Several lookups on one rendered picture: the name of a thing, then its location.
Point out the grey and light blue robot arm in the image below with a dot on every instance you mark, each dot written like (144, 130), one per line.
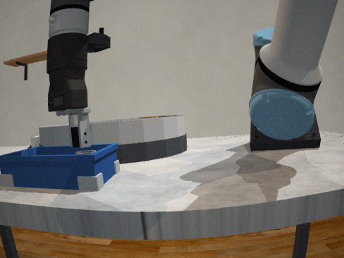
(287, 74)

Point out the grey round turntable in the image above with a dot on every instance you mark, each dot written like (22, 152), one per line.
(138, 140)

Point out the blue square crate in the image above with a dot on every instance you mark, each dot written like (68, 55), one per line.
(46, 168)

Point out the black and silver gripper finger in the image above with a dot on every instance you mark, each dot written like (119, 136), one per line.
(83, 126)
(73, 127)

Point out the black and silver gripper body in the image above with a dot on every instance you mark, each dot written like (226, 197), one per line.
(67, 49)

